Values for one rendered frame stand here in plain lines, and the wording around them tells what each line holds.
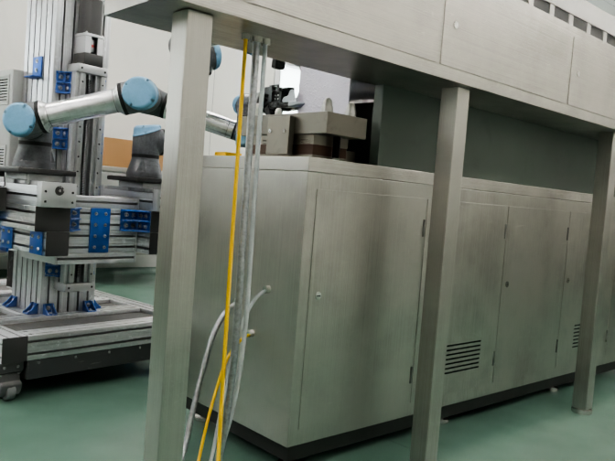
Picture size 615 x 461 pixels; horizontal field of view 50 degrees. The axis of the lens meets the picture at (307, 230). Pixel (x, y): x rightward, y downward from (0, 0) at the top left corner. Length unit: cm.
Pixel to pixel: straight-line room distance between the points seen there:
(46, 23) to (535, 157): 203
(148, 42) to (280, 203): 430
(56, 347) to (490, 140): 174
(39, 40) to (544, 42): 197
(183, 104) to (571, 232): 206
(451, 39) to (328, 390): 104
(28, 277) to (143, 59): 334
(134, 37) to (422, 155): 416
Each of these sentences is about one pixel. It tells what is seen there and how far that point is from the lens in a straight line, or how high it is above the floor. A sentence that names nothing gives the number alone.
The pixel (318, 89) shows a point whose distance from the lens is 217.
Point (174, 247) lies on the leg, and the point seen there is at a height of 67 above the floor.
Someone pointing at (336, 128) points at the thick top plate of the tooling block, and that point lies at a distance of 186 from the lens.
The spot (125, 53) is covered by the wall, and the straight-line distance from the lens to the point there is 593.
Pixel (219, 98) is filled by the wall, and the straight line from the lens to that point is 637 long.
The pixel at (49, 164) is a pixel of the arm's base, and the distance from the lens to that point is 264.
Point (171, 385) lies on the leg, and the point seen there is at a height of 39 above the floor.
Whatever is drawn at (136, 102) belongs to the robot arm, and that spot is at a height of 107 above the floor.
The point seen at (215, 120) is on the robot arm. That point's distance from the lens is 254.
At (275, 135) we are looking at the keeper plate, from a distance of 196.
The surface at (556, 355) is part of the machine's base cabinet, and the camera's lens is 307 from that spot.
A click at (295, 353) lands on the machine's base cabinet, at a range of 183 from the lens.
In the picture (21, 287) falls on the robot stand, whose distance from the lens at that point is 305.
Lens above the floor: 79
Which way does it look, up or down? 3 degrees down
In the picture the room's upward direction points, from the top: 4 degrees clockwise
